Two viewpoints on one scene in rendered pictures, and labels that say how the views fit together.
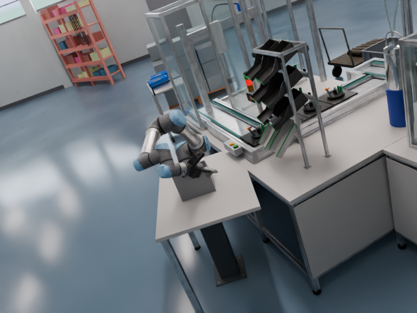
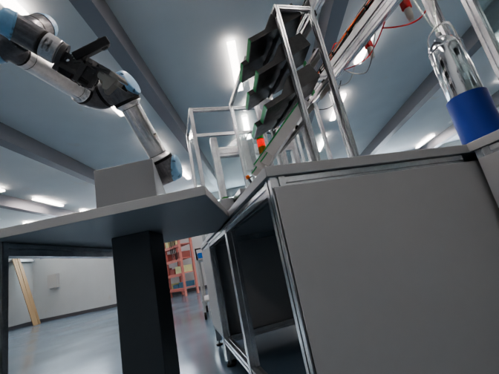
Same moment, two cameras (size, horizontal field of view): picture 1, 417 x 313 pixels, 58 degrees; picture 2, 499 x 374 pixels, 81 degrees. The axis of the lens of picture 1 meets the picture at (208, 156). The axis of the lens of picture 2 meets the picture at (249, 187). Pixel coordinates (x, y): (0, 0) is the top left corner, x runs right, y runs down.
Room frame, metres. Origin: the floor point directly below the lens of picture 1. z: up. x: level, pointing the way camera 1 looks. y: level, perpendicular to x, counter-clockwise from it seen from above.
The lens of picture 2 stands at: (1.14, -0.27, 0.62)
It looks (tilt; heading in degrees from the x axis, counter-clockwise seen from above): 14 degrees up; 357
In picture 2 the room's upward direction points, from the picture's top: 12 degrees counter-clockwise
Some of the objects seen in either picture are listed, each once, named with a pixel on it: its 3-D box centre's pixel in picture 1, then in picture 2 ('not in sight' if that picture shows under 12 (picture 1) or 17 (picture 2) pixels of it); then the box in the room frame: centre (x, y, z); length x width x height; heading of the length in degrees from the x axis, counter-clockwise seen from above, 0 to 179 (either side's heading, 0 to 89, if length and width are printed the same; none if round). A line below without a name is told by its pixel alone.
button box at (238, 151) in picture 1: (233, 147); (224, 208); (2.70, -0.21, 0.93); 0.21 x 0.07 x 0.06; 14
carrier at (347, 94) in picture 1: (335, 90); not in sight; (2.85, -1.16, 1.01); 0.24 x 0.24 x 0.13; 14
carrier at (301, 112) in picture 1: (311, 103); not in sight; (2.79, -0.92, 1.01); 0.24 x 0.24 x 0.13; 14
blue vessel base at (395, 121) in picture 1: (400, 105); (477, 124); (2.28, -1.36, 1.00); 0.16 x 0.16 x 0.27
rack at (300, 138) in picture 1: (291, 104); (299, 106); (2.35, -0.65, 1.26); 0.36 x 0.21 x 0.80; 14
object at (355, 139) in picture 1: (309, 124); (341, 202); (2.78, -0.87, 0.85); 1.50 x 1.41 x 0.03; 14
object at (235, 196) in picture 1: (203, 187); (149, 229); (2.42, 0.12, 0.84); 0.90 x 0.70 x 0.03; 175
